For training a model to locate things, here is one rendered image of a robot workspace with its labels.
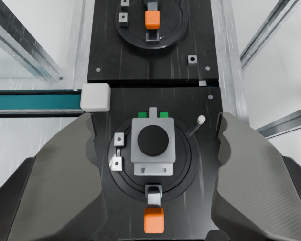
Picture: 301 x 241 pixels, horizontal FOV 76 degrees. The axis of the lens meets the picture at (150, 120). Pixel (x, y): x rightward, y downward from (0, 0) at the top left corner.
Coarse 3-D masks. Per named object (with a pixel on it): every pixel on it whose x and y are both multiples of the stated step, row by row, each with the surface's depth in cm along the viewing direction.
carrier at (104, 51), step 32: (96, 0) 40; (128, 0) 35; (160, 0) 33; (192, 0) 40; (96, 32) 38; (128, 32) 35; (160, 32) 35; (192, 32) 37; (96, 64) 36; (128, 64) 36; (160, 64) 36
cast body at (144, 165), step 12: (156, 108) 24; (132, 120) 20; (144, 120) 20; (156, 120) 20; (168, 120) 20; (132, 132) 20; (144, 132) 18; (156, 132) 18; (168, 132) 19; (132, 144) 19; (144, 144) 18; (156, 144) 18; (168, 144) 19; (132, 156) 19; (144, 156) 19; (156, 156) 19; (168, 156) 19; (144, 168) 21; (156, 168) 21; (168, 168) 21
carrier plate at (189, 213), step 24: (120, 96) 34; (144, 96) 34; (168, 96) 34; (192, 96) 34; (216, 96) 34; (96, 120) 33; (120, 120) 33; (192, 120) 33; (216, 120) 32; (96, 144) 32; (216, 144) 31; (216, 168) 30; (120, 192) 30; (192, 192) 29; (120, 216) 29; (168, 216) 29; (192, 216) 29
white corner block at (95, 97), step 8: (88, 88) 32; (96, 88) 32; (104, 88) 32; (88, 96) 32; (96, 96) 32; (104, 96) 32; (80, 104) 32; (88, 104) 31; (96, 104) 31; (104, 104) 31
